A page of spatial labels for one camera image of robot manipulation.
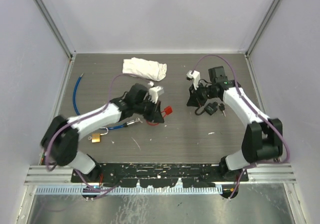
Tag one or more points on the black-headed keys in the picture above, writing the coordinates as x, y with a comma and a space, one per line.
221, 107

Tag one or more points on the black padlock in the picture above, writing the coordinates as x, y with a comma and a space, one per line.
210, 109

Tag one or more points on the slotted cable duct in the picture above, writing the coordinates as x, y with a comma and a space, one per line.
176, 190

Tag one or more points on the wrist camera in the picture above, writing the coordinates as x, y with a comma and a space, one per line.
193, 75
154, 92

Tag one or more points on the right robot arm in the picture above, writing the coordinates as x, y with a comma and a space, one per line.
262, 137

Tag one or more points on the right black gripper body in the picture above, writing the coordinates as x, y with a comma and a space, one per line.
203, 93

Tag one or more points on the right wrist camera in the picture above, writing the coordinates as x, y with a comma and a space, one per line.
193, 75

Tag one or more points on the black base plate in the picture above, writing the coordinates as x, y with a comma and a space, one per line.
160, 175

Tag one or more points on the brass padlock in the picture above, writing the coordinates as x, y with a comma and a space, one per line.
96, 137

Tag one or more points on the red cable padlock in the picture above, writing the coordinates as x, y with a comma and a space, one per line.
166, 112

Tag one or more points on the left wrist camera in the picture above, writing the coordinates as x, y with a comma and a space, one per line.
154, 92

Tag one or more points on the aluminium frame rail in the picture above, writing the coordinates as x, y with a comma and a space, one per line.
262, 174

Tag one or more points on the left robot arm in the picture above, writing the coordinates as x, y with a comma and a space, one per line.
62, 137

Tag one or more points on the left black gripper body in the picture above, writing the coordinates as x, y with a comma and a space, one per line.
146, 108

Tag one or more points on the white crumpled cloth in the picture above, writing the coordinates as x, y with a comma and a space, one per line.
146, 69

